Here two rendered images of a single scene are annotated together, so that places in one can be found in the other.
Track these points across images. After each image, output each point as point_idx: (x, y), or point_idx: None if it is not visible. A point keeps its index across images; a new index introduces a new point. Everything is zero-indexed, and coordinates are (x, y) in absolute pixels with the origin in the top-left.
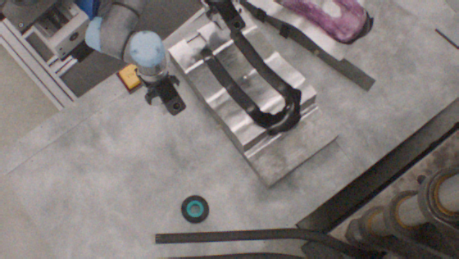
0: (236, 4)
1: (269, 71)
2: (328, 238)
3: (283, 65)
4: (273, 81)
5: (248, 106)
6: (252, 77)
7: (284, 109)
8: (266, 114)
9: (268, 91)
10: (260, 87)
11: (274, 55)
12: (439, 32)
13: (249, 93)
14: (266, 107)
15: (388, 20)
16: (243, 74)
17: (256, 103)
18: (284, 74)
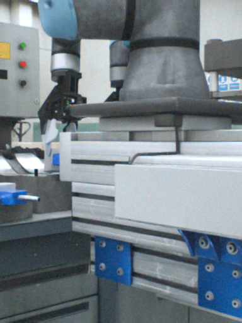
0: (36, 217)
1: (16, 170)
2: (0, 149)
3: (0, 167)
4: (14, 164)
5: (43, 159)
6: (34, 170)
7: (12, 151)
8: (28, 151)
9: (22, 158)
10: (29, 163)
11: (6, 174)
12: None
13: (40, 163)
14: (27, 153)
15: None
16: (42, 172)
17: (36, 155)
18: (2, 162)
